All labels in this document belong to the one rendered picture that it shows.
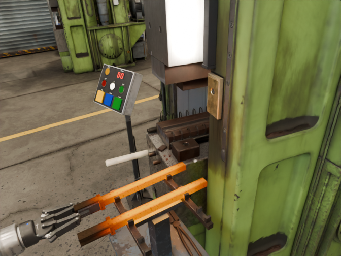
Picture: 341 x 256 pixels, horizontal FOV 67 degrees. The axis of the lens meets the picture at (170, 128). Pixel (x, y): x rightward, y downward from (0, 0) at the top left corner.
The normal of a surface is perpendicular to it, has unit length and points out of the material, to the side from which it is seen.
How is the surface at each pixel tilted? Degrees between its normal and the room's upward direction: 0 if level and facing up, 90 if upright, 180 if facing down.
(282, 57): 89
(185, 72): 90
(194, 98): 90
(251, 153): 90
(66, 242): 0
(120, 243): 0
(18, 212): 0
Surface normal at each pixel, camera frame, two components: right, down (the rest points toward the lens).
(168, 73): 0.36, 0.44
